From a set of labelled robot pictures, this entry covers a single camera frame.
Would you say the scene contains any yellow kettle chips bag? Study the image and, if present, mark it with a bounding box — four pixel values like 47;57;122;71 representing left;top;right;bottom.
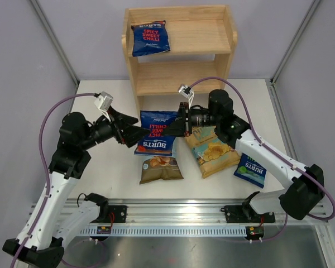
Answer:
185;126;241;179

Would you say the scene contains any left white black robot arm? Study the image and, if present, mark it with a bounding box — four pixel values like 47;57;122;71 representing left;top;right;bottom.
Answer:
2;108;150;267

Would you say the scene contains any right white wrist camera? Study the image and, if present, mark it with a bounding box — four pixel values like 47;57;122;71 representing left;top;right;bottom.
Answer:
178;84;195;108

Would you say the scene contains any blue green Burts vinegar bag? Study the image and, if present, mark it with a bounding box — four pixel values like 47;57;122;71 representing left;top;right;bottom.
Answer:
234;154;266;188

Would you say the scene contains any wooden two-tier shelf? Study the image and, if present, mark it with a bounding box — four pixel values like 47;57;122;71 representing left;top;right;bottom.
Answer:
121;5;238;112

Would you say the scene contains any right aluminium frame post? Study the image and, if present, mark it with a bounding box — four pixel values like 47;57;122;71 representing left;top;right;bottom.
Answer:
270;0;323;86

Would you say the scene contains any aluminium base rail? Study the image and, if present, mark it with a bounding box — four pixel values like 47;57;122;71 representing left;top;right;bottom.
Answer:
26;198;330;238

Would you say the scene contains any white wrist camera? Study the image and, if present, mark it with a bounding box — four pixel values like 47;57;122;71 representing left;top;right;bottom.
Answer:
94;92;113;119
178;84;195;108

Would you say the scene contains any left aluminium frame post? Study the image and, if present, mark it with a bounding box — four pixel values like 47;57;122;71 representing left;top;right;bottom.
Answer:
28;0;80;87

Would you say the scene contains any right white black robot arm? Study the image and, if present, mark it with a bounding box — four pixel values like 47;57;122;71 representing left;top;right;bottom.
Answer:
162;89;324;221

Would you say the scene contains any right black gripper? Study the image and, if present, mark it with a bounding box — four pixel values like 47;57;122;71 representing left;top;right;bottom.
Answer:
162;102;221;138

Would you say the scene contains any light blue cassava chips bag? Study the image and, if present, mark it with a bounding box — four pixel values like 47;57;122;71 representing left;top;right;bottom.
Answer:
140;156;184;184

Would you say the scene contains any blue Burts chilli bag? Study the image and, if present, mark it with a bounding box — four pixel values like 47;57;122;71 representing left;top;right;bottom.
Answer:
134;111;178;156
131;20;170;57

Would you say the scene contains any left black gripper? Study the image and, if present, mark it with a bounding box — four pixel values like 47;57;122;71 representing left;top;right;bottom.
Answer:
80;106;150;150

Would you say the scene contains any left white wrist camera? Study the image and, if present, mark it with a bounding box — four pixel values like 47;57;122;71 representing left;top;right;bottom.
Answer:
94;92;113;119

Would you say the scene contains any aluminium frame post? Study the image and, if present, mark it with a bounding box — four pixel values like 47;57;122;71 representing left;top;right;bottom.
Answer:
28;0;80;87
270;0;323;86

